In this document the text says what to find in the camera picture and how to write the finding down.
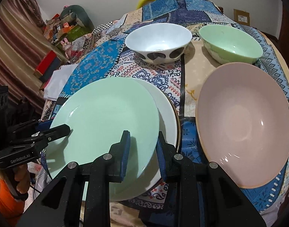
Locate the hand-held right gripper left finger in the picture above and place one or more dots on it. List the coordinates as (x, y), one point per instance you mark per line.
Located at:
(125, 156)

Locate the pink bowl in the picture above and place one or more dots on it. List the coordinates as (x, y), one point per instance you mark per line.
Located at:
(241, 123)

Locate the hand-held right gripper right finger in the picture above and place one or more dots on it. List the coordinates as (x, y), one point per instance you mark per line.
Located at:
(161, 165)

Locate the dark blue box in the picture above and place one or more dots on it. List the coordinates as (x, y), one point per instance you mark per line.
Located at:
(52, 72)

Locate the person's left forearm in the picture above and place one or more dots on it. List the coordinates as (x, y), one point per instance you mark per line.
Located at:
(4, 203)

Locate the white plate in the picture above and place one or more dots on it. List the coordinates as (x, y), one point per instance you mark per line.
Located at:
(167, 118)

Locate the green bag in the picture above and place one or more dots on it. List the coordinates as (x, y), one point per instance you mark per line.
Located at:
(77, 32)

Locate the patchwork printed blanket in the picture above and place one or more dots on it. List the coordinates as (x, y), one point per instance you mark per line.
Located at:
(158, 75)

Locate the red box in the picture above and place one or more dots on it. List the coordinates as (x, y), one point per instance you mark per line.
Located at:
(46, 62)

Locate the white folded cloth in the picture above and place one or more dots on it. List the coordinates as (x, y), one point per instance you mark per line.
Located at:
(59, 80)

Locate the white bowl with dark spots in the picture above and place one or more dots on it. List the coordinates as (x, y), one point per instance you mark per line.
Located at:
(156, 37)

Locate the light green bowl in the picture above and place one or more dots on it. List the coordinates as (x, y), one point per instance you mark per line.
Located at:
(229, 40)

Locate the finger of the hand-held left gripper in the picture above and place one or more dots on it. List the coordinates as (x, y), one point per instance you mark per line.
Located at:
(58, 132)
(42, 126)

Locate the cardboard box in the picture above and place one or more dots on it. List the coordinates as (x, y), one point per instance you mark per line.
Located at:
(241, 16)

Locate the person's left hand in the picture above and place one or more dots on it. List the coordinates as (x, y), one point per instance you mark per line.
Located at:
(21, 177)

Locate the dark purple plate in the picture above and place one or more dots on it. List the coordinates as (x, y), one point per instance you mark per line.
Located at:
(179, 128)

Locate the pink bunny toy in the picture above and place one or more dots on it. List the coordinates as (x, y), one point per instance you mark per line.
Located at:
(66, 46)

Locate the striped brown curtain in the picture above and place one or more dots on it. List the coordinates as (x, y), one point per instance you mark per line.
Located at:
(16, 40)

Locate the light green plate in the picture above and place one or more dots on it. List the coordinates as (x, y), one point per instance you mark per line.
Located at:
(99, 113)

